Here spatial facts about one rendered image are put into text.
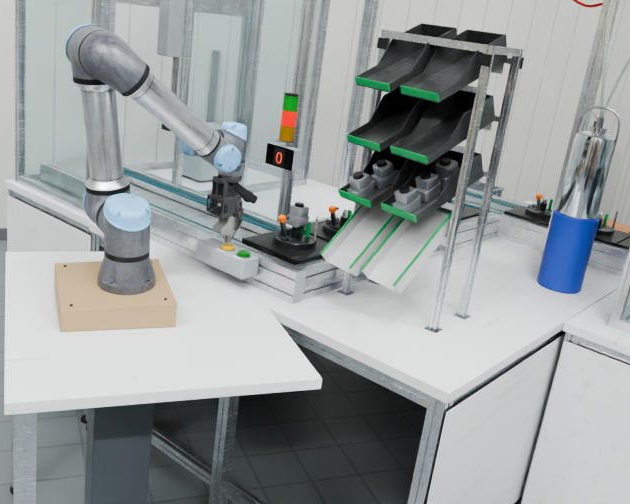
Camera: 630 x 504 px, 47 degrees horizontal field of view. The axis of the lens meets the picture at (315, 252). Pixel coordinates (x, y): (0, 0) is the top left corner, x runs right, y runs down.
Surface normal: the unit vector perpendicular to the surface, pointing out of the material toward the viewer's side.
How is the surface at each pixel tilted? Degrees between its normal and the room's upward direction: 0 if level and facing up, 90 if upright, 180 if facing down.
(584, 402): 90
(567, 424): 90
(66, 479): 0
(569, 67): 90
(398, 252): 45
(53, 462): 0
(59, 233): 90
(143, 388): 0
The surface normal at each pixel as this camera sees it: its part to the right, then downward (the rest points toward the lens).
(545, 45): 0.36, 0.34
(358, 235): -0.44, -0.58
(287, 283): -0.64, 0.16
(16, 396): 0.13, -0.94
